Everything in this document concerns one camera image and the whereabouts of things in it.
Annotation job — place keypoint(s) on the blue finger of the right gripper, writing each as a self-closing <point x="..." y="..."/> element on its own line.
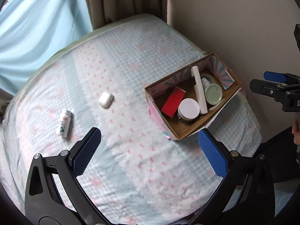
<point x="269" y="89"/>
<point x="285" y="78"/>

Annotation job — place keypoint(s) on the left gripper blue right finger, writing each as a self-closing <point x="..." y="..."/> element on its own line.
<point x="245" y="194"/>

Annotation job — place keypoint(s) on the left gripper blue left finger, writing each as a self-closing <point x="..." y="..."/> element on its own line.
<point x="53" y="195"/>

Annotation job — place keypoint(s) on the pale green cream jar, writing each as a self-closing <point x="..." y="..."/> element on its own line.
<point x="213" y="94"/>

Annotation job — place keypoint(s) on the yellow tape roll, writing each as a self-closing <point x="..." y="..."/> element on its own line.
<point x="207" y="79"/>

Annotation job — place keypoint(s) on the white pill bottle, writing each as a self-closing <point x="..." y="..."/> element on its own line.
<point x="64" y="123"/>

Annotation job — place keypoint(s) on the white remote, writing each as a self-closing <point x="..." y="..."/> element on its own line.
<point x="199" y="90"/>

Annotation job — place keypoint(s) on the green jar white lid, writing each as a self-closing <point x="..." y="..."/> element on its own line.
<point x="188" y="109"/>

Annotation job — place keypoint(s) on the red small box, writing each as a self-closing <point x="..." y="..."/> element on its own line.
<point x="173" y="101"/>

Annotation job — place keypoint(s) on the white earbuds case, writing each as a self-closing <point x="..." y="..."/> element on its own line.
<point x="105" y="99"/>

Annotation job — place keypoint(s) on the person's right hand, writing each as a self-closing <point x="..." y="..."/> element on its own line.
<point x="296" y="132"/>

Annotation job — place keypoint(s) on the checkered floral bed cover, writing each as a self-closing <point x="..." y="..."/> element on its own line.
<point x="137" y="175"/>

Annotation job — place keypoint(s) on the open cardboard box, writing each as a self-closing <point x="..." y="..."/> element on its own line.
<point x="158" y="93"/>

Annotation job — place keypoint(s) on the brown left curtain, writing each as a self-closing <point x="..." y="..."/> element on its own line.
<point x="5" y="99"/>

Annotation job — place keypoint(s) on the green mattress pad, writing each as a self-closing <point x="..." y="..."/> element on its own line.
<point x="95" y="34"/>

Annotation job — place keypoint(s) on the light blue hanging sheet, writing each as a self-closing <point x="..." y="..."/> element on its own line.
<point x="34" y="30"/>

